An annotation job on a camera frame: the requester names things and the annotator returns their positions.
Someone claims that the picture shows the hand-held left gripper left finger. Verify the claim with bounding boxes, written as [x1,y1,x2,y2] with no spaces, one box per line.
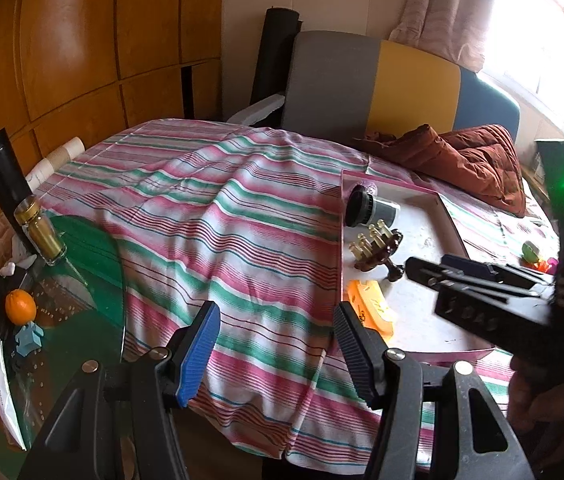
[16,300,223,480]

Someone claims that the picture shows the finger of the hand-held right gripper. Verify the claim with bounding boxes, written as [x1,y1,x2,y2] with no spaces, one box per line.
[406,256,548,297]
[439,254,555,286]

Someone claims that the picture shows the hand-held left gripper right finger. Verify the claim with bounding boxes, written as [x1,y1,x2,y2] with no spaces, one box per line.
[333,301,535,480]

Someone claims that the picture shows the pink-rimmed white tray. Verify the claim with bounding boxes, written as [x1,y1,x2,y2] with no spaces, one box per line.
[341,170,500,366]

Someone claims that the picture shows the brown scalloped stand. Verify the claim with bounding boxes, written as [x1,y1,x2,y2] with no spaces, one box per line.
[349,224,405,281]

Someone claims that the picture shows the orange plastic block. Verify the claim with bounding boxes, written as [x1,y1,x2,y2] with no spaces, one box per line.
[347,280,397,338]

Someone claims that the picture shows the grey jar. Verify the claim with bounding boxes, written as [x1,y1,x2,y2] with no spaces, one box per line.
[369,195,401,228]

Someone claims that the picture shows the black jar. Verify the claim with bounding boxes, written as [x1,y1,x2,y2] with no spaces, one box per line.
[344,185,375,228]

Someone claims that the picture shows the person's right hand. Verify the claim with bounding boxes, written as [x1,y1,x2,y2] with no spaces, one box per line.
[507,355,564,466]

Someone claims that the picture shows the brown quilted blanket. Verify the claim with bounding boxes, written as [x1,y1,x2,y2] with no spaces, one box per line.
[352,124,528,218]

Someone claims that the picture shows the green glass table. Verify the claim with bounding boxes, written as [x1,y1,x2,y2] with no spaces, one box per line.
[0,215,127,480]

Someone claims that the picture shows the striped bedsheet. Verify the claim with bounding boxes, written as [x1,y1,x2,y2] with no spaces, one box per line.
[32,119,563,461]

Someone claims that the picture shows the blue puzzle piece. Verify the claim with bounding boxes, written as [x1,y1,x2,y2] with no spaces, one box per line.
[12,324,45,358]

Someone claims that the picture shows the grey yellow blue headboard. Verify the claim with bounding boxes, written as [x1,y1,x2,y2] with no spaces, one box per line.
[282,31,521,146]

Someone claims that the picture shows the orange fruit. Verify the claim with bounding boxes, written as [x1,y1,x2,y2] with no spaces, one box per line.
[4,289,37,325]

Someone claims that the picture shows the white packet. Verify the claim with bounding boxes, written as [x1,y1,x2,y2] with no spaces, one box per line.
[0,336,27,451]

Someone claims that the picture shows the glass bottle gold cap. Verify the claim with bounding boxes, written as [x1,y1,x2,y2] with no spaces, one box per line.
[14,195,68,267]

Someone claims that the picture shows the white foam block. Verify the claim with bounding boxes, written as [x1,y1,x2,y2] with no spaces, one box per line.
[226,92,285,125]

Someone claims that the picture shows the white paper rolls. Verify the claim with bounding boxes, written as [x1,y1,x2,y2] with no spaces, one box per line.
[24,136,86,196]

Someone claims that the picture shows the window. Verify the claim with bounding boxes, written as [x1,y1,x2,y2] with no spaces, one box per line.
[482,0,564,141]

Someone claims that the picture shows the beige curtain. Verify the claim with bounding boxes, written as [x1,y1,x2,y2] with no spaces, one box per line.
[387,0,500,73]

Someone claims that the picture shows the black rolled mat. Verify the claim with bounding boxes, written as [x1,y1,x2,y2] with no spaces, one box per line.
[252,7,303,106]

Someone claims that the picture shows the wooden wardrobe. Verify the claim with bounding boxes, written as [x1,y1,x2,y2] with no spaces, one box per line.
[0,0,225,241]

